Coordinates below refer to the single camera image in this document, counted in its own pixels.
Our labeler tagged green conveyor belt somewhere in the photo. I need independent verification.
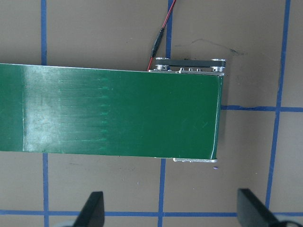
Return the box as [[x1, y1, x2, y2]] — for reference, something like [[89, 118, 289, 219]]
[[0, 56, 228, 164]]

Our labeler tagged red and black conveyor wire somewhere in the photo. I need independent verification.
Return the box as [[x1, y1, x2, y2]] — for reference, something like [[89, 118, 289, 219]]
[[147, 0, 177, 71]]

